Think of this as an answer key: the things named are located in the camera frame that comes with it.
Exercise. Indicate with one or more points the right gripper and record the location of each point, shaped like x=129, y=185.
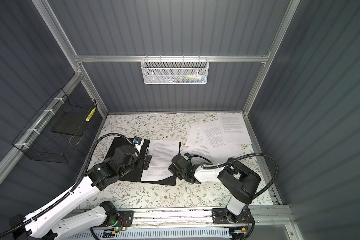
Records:
x=171, y=168

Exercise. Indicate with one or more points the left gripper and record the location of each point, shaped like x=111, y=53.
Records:
x=146, y=165

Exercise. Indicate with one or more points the printed paper sheet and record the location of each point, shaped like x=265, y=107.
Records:
x=162, y=153
x=212, y=147
x=194, y=136
x=233, y=128

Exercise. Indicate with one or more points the black clip folder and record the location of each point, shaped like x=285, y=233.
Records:
x=135, y=174

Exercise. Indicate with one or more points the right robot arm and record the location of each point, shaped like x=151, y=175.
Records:
x=241, y=182

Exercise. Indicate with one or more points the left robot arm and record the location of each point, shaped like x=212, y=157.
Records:
x=51, y=222

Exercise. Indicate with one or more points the floral table mat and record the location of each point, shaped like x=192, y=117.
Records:
x=168, y=127

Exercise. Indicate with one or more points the yellow marker pen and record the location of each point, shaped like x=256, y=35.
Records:
x=90, y=115

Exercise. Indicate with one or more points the black pad in basket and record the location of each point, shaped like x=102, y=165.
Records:
x=71, y=124

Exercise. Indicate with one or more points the pens in white basket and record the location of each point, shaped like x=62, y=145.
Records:
x=194, y=78

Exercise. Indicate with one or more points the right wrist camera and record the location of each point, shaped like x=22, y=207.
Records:
x=188, y=156

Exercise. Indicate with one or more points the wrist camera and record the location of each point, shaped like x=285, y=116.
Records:
x=137, y=141
x=188, y=156

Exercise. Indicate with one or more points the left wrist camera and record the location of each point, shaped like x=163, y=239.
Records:
x=137, y=141

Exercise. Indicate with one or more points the white wire mesh basket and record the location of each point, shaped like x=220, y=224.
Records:
x=155, y=71

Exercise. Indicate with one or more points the black wire basket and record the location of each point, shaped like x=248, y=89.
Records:
x=56, y=134

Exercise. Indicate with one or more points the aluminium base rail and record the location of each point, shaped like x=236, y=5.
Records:
x=199, y=217

